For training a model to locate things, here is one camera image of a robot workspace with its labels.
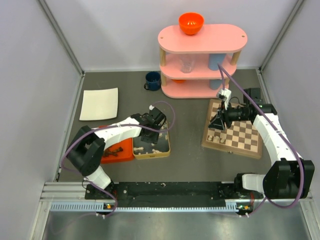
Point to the dark blue mug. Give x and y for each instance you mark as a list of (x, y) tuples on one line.
[(152, 81)]

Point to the dark chess rook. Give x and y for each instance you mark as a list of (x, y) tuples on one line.
[(120, 149)]

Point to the light blue lower cup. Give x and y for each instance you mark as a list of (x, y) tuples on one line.
[(215, 84)]

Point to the orange plastic bowl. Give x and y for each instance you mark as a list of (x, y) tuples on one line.
[(191, 23)]

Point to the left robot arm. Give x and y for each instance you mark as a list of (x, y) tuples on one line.
[(87, 148)]

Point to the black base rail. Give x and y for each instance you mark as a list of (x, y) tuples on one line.
[(177, 194)]

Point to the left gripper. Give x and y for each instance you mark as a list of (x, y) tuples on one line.
[(153, 139)]

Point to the pink three-tier shelf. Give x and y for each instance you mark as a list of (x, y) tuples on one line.
[(211, 39)]

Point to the white piece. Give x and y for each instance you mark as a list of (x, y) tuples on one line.
[(216, 139), (137, 149)]

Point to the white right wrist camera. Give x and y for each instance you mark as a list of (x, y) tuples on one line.
[(225, 96)]

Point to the white square plate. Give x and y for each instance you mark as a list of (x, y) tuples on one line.
[(99, 105)]

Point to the orange metal tin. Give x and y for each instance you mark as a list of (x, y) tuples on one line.
[(117, 155)]

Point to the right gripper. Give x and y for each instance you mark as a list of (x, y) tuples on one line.
[(217, 122)]

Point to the clear glass cup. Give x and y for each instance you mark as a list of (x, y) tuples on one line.
[(187, 62)]

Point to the light blue cup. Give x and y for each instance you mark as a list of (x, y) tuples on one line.
[(214, 59), (215, 84)]

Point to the small orange bowl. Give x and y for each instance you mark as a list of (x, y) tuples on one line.
[(179, 81)]

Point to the wooden chess board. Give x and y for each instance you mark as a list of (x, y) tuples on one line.
[(241, 138)]

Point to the grey cable duct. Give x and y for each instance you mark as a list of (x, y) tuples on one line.
[(227, 206)]

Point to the gold metal tin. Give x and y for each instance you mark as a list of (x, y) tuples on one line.
[(161, 149)]

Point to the white piece in tin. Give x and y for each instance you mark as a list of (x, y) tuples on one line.
[(137, 149)]

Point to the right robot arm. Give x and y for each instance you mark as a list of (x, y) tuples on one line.
[(290, 176)]

